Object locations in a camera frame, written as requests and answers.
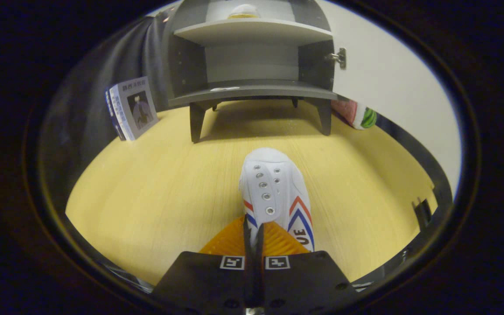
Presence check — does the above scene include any watermelon print pouch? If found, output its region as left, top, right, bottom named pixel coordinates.
left=332, top=100, right=377, bottom=130

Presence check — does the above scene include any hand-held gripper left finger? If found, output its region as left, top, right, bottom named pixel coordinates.
left=151, top=215, right=257, bottom=315

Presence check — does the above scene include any grey shoe cabinet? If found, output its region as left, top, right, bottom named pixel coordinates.
left=161, top=0, right=349, bottom=144

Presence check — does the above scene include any blue spine book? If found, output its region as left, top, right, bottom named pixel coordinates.
left=105, top=89, right=126, bottom=141

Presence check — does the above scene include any white canvas shoe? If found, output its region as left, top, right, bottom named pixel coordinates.
left=228, top=3, right=261, bottom=19
left=239, top=147, right=315, bottom=253

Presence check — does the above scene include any metal door hinge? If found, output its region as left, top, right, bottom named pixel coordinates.
left=325, top=48, right=347, bottom=70

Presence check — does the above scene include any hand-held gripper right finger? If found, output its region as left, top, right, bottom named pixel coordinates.
left=256, top=221, right=360, bottom=315

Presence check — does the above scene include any grey cover book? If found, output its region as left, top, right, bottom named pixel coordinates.
left=110, top=77, right=158, bottom=141

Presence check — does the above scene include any black backdrop cloth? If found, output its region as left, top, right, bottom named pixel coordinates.
left=46, top=13, right=169, bottom=167

